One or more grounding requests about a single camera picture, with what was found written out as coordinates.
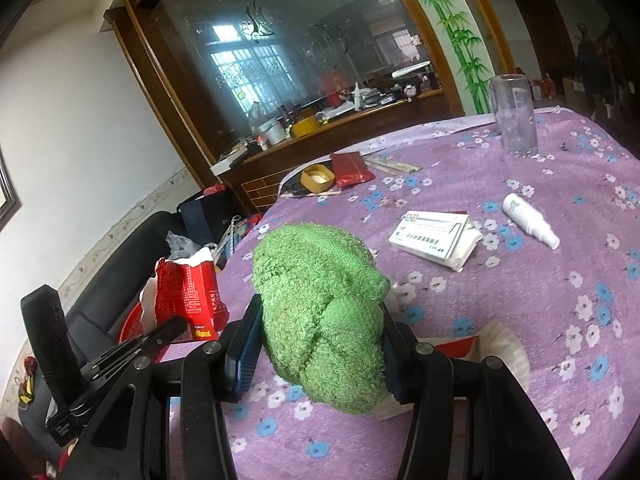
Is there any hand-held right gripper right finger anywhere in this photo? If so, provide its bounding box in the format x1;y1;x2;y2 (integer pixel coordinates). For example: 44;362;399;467
381;305;576;480

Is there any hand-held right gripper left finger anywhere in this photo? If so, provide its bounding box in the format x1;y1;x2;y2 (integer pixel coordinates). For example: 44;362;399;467
60;292;266;480

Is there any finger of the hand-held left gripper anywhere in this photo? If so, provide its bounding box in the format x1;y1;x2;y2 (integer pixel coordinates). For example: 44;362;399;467
70;316;188;413

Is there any red plastic basin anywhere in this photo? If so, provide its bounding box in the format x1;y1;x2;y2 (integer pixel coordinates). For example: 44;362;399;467
119;300;171;361

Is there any red snack bag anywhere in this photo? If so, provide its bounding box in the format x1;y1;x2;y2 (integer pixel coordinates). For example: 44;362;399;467
155;259;230;343

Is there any green towel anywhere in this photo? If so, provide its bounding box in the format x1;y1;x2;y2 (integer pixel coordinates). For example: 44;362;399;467
252;224;392;415

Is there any white medicine box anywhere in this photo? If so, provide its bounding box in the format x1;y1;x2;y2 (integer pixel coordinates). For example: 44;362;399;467
389;210;483;273

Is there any white spray bottle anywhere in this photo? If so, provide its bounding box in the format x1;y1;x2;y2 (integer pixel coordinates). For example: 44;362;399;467
502;192;561;250

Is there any black sofa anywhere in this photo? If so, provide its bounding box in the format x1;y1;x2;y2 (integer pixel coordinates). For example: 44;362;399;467
62;210;193;356

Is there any clear plastic bag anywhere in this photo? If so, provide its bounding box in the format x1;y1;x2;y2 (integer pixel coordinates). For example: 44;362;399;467
165;231;203;258

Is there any white paper bag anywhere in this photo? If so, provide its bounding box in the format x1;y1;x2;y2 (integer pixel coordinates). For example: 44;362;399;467
430;317;532;393

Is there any purple floral tablecloth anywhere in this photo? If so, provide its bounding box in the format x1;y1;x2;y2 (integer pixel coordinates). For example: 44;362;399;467
165;105;640;480

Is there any black bag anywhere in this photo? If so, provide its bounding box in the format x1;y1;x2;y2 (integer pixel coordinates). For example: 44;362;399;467
177;189;243;248

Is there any wooden glass cabinet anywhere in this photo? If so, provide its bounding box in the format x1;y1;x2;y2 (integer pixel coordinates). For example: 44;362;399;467
102;0;516;211

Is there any yellow tape roll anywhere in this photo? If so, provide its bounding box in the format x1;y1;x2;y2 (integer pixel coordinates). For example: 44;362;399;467
300;164;336;193

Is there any pale paper packet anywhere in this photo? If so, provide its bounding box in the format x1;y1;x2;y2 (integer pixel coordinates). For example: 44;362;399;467
364;155;422;175

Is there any red pouch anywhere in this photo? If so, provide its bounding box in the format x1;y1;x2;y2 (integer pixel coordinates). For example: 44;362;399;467
331;151;376;188

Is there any white pot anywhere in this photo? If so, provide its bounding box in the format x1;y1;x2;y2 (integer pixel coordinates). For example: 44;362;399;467
250;117;286;148

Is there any yellow box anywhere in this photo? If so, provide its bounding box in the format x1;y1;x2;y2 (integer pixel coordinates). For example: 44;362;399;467
290;115;321;138

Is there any clear plastic cup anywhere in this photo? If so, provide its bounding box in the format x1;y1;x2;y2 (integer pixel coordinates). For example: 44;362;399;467
489;74;540;156

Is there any cardboard box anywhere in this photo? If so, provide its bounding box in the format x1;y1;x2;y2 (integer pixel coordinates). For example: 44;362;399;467
562;77;591;111

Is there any dark wooden door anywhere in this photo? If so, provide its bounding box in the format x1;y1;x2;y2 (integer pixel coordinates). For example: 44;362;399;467
505;0;576;81

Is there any dark picture frame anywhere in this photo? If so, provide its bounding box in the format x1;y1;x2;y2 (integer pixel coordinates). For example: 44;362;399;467
0;150;23;231

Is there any bamboo wall sticker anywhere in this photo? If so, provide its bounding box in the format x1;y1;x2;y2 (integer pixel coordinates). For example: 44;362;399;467
400;0;493;113

